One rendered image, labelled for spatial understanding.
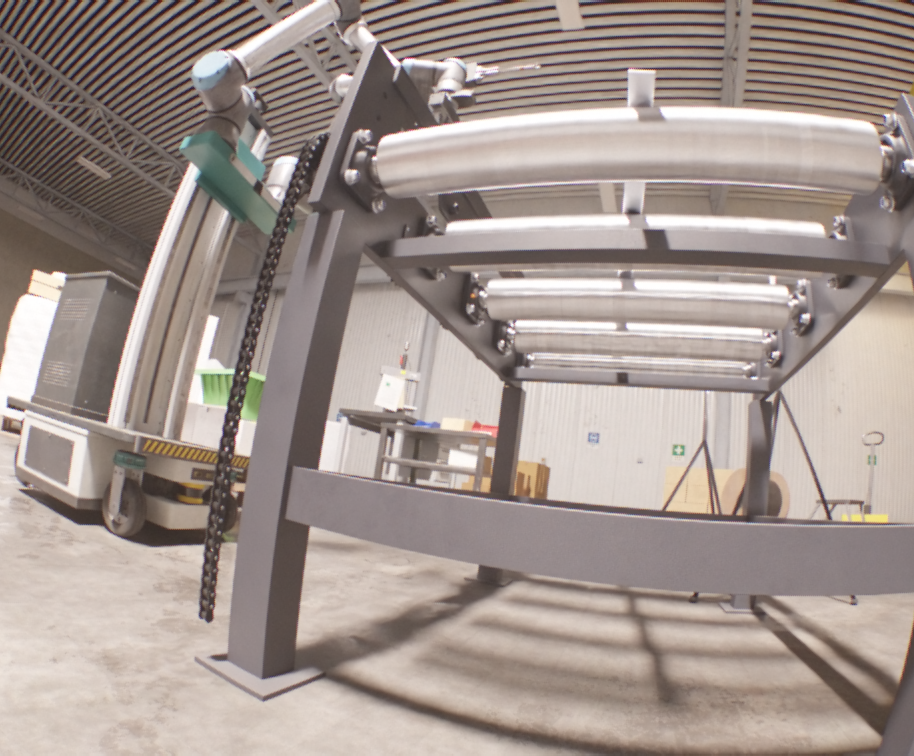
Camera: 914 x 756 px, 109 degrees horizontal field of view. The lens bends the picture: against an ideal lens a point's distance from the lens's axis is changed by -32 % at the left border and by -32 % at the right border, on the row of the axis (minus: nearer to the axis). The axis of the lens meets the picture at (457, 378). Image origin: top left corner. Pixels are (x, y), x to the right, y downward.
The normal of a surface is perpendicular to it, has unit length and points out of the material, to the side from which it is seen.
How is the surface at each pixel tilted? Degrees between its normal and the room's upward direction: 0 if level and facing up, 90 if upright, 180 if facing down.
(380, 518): 90
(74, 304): 90
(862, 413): 90
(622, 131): 115
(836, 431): 90
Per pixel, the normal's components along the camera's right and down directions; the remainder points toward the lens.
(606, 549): -0.36, -0.26
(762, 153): -0.34, 0.55
